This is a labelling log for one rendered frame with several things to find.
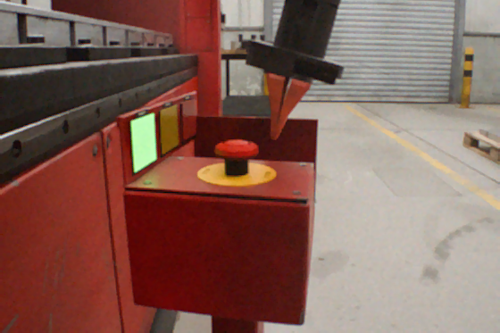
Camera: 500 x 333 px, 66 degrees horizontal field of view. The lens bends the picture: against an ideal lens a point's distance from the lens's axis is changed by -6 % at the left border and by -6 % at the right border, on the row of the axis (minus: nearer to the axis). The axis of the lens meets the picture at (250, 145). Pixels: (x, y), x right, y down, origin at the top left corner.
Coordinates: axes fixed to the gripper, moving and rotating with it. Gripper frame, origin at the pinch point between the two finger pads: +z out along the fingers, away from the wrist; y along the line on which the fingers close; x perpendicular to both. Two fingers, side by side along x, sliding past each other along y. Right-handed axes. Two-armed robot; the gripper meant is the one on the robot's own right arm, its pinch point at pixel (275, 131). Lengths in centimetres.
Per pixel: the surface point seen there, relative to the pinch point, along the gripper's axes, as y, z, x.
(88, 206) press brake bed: 23.7, 20.1, -4.4
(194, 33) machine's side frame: 63, 0, -153
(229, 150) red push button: 2.6, 0.1, 11.6
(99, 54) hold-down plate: 41, 2, -31
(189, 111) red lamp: 10.6, 0.9, -1.2
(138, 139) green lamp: 10.5, 1.3, 12.7
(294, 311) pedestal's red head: -6.8, 10.9, 15.3
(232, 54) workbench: 83, 21, -341
